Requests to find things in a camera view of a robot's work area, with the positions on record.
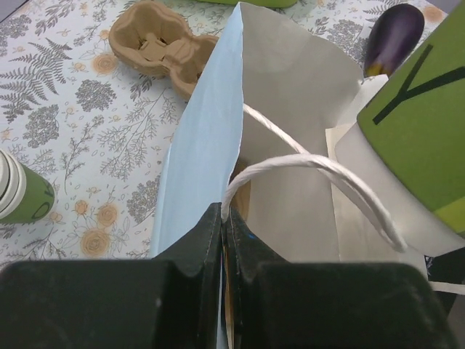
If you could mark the stack of paper cups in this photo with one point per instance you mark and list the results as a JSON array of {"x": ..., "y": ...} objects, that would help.
[{"x": 25, "y": 195}]

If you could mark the white paper carry bag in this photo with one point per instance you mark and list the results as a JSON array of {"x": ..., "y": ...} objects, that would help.
[{"x": 258, "y": 136}]

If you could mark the purple toy eggplant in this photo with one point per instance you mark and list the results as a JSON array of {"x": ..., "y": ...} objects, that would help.
[{"x": 393, "y": 37}]

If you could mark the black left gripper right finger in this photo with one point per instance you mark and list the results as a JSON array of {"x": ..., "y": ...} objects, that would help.
[{"x": 280, "y": 304}]

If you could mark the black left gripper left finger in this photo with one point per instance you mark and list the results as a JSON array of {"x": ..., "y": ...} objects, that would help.
[{"x": 169, "y": 301}]

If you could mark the green paper coffee cup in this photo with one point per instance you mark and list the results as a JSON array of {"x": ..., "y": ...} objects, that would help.
[{"x": 408, "y": 142}]

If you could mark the brown pulp cup carrier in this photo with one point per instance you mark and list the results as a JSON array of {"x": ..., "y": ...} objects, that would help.
[{"x": 158, "y": 42}]

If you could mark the floral patterned table mat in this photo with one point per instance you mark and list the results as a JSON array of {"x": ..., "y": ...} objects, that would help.
[{"x": 95, "y": 128}]

